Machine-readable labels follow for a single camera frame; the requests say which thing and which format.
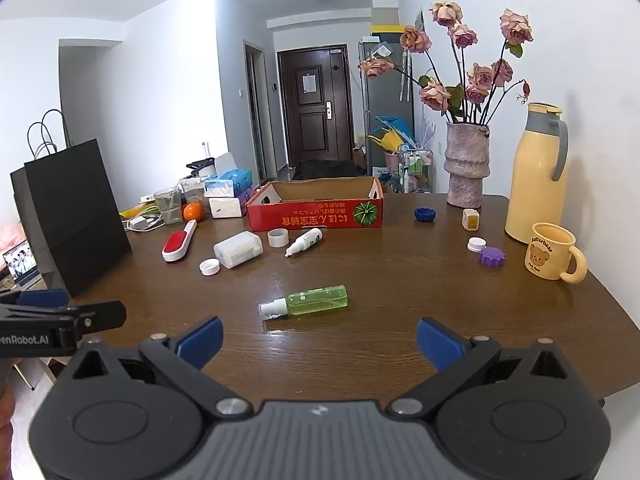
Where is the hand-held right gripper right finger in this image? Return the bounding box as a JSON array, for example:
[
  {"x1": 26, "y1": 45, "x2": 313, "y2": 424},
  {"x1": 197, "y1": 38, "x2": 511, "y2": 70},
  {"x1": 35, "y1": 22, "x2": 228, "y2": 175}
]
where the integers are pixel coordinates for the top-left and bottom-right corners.
[{"x1": 389, "y1": 317, "x2": 581, "y2": 422}]

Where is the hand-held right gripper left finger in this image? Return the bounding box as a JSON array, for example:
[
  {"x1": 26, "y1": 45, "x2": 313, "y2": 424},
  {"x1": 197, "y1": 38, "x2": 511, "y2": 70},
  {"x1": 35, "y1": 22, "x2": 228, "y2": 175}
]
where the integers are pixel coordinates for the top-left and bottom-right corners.
[{"x1": 59, "y1": 316, "x2": 252, "y2": 423}]

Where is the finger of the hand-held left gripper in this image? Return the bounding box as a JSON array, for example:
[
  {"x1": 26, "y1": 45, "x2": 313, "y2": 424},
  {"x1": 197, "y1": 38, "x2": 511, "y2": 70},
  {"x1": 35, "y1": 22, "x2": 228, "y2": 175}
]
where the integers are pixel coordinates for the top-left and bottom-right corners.
[
  {"x1": 0, "y1": 301, "x2": 127, "y2": 333},
  {"x1": 0, "y1": 289, "x2": 70, "y2": 311}
]

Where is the white plastic container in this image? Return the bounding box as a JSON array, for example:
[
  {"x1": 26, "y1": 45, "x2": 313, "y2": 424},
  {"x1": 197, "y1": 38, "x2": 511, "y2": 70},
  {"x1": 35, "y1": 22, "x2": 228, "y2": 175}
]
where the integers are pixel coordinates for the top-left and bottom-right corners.
[{"x1": 213, "y1": 231, "x2": 264, "y2": 270}]

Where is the green spray bottle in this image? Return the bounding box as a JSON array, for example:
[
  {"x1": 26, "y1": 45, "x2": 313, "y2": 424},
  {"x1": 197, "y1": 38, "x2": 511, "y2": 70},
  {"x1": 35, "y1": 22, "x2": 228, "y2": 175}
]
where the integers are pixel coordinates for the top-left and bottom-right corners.
[{"x1": 259, "y1": 284, "x2": 348, "y2": 320}]

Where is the white spray bottle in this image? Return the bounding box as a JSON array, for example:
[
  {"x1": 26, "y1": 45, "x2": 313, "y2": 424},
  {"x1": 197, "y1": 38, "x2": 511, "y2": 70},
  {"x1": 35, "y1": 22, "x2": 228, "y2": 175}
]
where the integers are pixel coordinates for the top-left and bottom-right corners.
[{"x1": 284, "y1": 227, "x2": 324, "y2": 258}]

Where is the red cardboard box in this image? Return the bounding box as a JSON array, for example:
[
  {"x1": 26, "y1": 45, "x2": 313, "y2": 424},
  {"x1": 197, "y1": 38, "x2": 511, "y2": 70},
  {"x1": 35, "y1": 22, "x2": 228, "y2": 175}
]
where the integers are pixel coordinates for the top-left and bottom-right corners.
[{"x1": 245, "y1": 176, "x2": 385, "y2": 232}]

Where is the laptop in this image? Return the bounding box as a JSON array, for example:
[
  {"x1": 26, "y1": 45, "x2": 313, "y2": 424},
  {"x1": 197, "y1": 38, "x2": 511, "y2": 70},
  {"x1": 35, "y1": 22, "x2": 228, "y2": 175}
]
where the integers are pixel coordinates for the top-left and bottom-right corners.
[{"x1": 1, "y1": 240, "x2": 45, "y2": 291}]

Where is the black paper bag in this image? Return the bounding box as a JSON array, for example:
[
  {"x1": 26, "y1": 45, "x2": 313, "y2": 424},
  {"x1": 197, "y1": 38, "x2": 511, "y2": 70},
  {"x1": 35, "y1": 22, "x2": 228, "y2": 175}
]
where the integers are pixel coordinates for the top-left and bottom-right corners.
[{"x1": 10, "y1": 109, "x2": 133, "y2": 299}]

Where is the red and white lint brush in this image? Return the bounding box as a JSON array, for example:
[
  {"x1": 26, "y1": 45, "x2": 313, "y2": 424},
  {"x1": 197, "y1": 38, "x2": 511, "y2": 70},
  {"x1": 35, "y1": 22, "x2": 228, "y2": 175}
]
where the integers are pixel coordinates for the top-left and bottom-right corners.
[{"x1": 161, "y1": 220, "x2": 198, "y2": 262}]

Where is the glass cup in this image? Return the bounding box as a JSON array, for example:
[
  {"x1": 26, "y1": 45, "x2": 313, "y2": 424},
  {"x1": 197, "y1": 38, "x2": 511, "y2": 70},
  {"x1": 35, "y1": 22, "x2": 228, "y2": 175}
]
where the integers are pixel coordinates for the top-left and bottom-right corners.
[{"x1": 153, "y1": 186, "x2": 183, "y2": 226}]

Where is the white tissue box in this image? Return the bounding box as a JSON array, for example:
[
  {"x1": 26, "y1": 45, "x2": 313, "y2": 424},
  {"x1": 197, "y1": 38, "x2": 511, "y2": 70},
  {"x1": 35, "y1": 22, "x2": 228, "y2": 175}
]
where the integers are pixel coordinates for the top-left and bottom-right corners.
[{"x1": 208, "y1": 196, "x2": 249, "y2": 219}]

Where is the yellow bear mug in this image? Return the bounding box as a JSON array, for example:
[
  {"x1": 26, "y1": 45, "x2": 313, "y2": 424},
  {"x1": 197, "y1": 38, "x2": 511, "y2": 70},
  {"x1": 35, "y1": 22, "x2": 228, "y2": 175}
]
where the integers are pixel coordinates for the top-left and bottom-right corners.
[{"x1": 524, "y1": 222, "x2": 588, "y2": 285}]

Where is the blue tissue pack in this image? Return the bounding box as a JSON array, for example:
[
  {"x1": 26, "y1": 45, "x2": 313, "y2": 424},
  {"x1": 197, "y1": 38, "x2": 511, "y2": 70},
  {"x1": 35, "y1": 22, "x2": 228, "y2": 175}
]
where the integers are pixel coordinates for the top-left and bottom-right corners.
[{"x1": 203, "y1": 152, "x2": 253, "y2": 198}]

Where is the pink textured vase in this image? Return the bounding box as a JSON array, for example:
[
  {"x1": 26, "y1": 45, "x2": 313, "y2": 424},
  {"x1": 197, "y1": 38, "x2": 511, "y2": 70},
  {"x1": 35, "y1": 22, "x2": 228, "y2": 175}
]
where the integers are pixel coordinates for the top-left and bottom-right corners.
[{"x1": 444, "y1": 121, "x2": 491, "y2": 209}]

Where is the black folding stand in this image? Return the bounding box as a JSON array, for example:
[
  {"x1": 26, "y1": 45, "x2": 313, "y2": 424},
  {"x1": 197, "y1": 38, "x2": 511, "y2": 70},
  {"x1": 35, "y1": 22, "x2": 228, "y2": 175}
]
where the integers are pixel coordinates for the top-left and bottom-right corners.
[{"x1": 186, "y1": 157, "x2": 217, "y2": 178}]

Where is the metal trolley cart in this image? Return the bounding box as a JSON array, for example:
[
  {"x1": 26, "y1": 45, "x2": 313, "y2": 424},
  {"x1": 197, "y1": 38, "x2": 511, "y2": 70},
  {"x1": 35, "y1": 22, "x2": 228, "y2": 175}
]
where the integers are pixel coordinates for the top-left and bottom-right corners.
[{"x1": 397, "y1": 144, "x2": 435, "y2": 193}]

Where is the yellow thermos jug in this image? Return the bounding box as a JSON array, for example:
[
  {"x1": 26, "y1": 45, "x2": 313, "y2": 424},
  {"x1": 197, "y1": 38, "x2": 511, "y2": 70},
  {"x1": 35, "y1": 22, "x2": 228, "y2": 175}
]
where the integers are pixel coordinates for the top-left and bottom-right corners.
[{"x1": 504, "y1": 102, "x2": 570, "y2": 244}]

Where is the black folding chair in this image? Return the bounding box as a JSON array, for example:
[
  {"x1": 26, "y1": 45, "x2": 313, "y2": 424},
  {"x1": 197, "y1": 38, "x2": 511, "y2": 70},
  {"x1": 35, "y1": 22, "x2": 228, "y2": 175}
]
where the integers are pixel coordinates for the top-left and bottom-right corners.
[{"x1": 292, "y1": 159, "x2": 358, "y2": 181}]

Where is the yellow watering can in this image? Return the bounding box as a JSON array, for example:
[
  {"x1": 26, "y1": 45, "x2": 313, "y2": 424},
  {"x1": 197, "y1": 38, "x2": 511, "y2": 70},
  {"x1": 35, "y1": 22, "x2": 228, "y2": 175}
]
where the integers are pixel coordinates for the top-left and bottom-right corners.
[{"x1": 368, "y1": 130, "x2": 401, "y2": 153}]

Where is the blue plastic rack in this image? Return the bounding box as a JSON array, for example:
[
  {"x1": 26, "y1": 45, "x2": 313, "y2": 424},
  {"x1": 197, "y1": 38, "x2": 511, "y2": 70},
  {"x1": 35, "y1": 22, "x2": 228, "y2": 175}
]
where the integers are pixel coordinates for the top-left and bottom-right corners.
[{"x1": 375, "y1": 115, "x2": 415, "y2": 148}]

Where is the dark brown door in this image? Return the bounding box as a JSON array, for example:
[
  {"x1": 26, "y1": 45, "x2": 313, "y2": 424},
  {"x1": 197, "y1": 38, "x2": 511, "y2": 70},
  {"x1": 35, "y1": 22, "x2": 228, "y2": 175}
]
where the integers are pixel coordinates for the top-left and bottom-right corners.
[{"x1": 278, "y1": 45, "x2": 351, "y2": 168}]

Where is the bunch of dried pink roses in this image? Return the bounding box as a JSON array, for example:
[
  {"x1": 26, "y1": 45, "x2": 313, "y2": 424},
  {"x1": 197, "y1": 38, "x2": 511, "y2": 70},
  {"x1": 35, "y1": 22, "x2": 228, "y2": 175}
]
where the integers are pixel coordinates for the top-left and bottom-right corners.
[{"x1": 358, "y1": 1, "x2": 535, "y2": 126}]

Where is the grey refrigerator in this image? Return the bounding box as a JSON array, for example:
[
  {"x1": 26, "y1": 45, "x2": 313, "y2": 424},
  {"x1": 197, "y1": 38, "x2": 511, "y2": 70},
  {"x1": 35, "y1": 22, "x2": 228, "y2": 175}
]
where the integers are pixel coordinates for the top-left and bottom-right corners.
[{"x1": 358, "y1": 37, "x2": 416, "y2": 181}]

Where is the folded umbrella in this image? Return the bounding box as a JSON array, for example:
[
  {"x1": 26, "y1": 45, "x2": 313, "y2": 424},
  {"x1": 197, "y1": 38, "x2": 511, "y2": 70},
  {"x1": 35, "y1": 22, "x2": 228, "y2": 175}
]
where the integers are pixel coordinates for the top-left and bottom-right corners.
[{"x1": 399, "y1": 50, "x2": 412, "y2": 103}]

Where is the yellow and black box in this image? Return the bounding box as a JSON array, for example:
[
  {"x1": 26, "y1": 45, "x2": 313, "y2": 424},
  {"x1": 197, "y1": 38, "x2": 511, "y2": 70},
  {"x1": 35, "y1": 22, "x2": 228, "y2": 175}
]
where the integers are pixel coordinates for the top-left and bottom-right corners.
[{"x1": 371, "y1": 24, "x2": 407, "y2": 43}]

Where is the white charger with cable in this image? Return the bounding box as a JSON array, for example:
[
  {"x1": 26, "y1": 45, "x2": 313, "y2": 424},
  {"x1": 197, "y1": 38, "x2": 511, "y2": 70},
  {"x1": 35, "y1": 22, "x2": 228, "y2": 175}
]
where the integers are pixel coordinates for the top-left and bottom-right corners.
[{"x1": 127, "y1": 214, "x2": 163, "y2": 233}]

